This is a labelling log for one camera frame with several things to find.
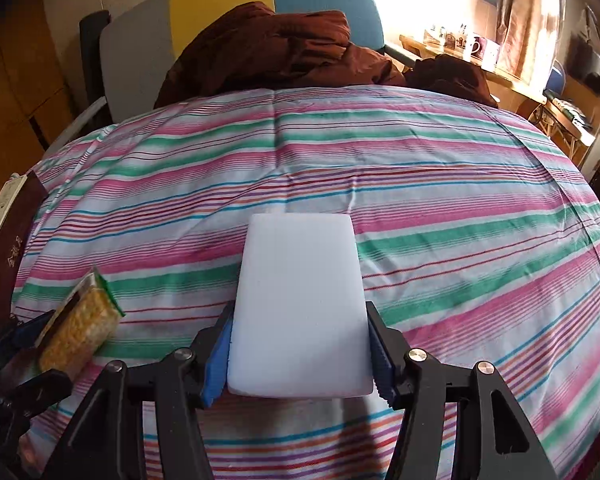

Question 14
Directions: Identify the yellow snack packet green edge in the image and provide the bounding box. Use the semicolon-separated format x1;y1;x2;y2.
34;268;125;380

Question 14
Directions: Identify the white sponge block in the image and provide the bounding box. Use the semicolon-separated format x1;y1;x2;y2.
227;214;373;399

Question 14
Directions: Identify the dark red storage box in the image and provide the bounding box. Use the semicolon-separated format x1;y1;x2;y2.
0;171;47;328

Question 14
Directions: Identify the striped tablecloth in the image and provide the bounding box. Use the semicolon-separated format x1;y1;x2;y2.
14;86;600;479

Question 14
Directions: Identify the cream tall box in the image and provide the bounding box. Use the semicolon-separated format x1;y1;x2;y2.
0;174;28;227

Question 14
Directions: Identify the wooden wardrobe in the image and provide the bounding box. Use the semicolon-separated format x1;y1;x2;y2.
0;0;76;189

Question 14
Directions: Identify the wooden desk by window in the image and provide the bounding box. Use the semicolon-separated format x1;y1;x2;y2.
398;34;546;104

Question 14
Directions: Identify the grey yellow blue chair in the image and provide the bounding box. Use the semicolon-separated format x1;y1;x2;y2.
44;0;406;154

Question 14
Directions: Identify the pink mug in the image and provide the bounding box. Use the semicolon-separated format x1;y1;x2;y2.
467;35;500;61

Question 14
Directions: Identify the dark red jacket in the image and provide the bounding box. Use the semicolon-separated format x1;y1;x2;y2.
154;2;498;108

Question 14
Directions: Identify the beige curtain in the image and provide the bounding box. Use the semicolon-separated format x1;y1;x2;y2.
496;0;566;91

